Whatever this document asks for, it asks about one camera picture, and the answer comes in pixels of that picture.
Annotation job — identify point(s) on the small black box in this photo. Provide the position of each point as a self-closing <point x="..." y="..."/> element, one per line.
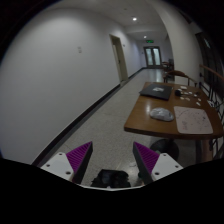
<point x="178" y="92"/>

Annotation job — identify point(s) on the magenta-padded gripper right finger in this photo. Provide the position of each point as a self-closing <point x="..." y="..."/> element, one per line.
<point x="165" y="165"/>

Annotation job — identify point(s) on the black closed laptop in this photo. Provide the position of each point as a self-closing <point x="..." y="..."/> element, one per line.
<point x="156" y="91"/>

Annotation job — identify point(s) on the dark window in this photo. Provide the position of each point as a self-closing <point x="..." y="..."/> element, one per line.
<point x="210" y="60"/>

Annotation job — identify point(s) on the white wall switch plate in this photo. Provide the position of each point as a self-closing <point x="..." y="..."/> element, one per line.
<point x="79" y="49"/>

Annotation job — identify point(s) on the beige single door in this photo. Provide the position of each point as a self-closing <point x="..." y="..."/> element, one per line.
<point x="118" y="60"/>

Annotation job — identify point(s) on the flat white box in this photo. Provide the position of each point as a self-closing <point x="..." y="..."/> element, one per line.
<point x="183" y="87"/>

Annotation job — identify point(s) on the white marble-print mouse pad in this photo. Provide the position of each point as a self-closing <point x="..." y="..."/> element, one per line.
<point x="192" y="120"/>

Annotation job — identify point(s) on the wooden armchair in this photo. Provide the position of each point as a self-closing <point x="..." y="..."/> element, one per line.
<point x="178" y="75"/>

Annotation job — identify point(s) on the small orange-white card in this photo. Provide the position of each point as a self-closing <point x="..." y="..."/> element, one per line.
<point x="182" y="98"/>

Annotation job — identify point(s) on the green exit sign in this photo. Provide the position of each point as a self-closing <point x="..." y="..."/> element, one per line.
<point x="150" y="41"/>

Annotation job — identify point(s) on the small white card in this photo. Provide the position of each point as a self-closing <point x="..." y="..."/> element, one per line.
<point x="199" y="99"/>
<point x="198" y="103"/>

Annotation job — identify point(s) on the transparent computer mouse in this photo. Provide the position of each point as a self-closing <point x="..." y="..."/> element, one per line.
<point x="162" y="114"/>

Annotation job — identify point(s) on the glazed double door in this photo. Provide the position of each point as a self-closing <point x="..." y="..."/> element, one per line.
<point x="152" y="56"/>

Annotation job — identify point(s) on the wooden chair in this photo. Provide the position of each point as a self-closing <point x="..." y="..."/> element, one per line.
<point x="168" y="64"/>

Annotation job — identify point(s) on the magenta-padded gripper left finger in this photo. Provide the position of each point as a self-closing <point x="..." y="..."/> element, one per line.
<point x="58" y="164"/>

